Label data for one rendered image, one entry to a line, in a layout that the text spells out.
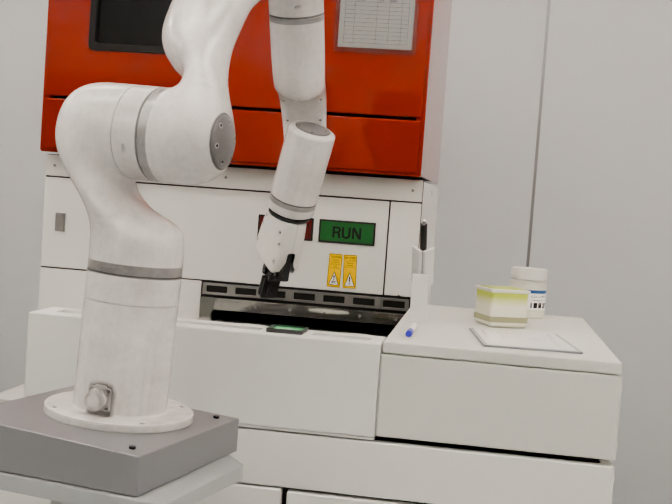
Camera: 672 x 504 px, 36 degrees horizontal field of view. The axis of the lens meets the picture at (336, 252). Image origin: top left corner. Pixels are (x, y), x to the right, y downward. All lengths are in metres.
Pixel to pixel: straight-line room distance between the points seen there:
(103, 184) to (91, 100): 0.11
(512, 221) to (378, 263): 1.52
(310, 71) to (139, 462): 0.78
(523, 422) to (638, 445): 2.21
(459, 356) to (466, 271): 2.11
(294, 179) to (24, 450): 0.73
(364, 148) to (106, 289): 0.93
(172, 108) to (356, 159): 0.89
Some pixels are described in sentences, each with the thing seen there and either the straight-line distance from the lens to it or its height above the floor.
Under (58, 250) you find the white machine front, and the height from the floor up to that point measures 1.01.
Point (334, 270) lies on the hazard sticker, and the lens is 2.18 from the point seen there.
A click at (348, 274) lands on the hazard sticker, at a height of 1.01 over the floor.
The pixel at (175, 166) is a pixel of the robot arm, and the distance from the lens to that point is 1.29.
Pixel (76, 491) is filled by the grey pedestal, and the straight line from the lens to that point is 1.26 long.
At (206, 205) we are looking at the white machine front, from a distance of 2.24.
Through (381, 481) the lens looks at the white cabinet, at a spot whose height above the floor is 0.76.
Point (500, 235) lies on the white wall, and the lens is 3.64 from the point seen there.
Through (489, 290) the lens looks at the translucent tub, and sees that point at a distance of 1.85.
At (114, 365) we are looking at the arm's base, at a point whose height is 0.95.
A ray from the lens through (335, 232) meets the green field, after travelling 2.18.
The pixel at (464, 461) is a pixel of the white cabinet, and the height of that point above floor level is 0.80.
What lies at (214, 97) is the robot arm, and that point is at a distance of 1.31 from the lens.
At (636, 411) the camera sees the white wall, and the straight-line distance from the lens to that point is 3.74.
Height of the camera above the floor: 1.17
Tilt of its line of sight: 3 degrees down
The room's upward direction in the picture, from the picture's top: 4 degrees clockwise
